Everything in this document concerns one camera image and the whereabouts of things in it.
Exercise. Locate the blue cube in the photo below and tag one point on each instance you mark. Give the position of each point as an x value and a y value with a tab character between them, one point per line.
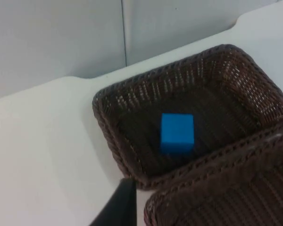
177	134

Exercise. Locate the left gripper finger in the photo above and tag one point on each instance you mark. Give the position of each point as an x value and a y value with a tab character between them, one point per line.
122	207

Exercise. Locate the dark brown wicker basket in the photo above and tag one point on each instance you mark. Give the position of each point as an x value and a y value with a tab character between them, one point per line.
226	77
226	195

